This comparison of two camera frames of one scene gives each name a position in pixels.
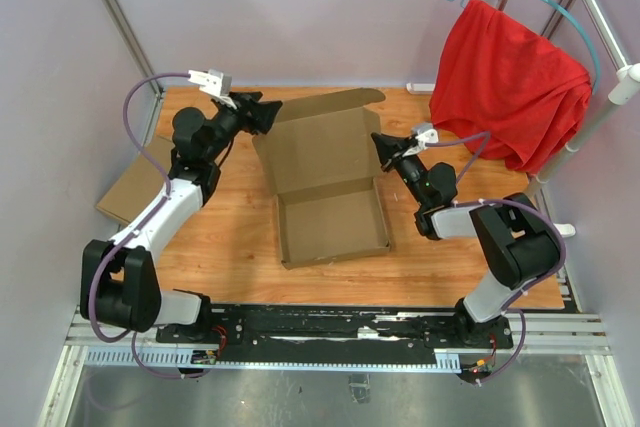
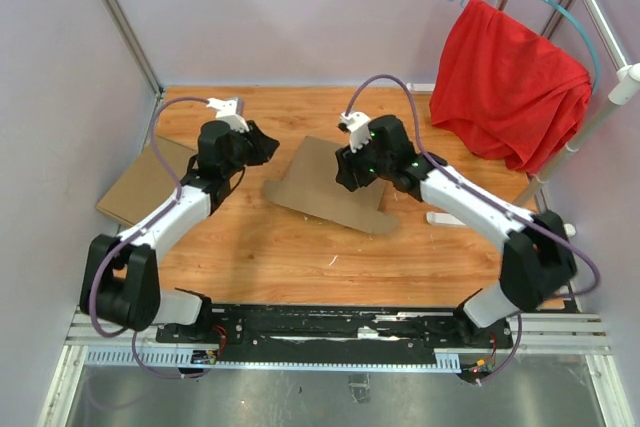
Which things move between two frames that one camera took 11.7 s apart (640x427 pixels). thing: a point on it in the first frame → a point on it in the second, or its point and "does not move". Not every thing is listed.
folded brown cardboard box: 140,183 does not move
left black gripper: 262,113 → 264,146
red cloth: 500,76 does not move
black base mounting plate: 335,327 does not move
